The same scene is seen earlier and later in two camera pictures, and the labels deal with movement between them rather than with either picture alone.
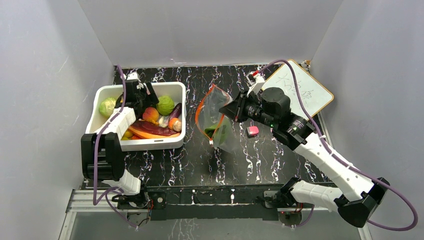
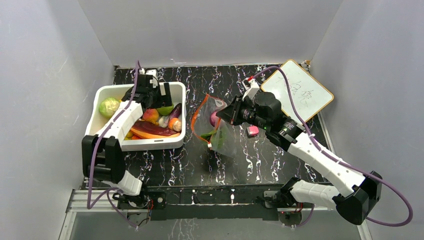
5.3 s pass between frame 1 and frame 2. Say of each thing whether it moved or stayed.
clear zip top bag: moved
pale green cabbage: stayed
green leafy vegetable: moved
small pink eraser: stayed
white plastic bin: stayed
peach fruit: stayed
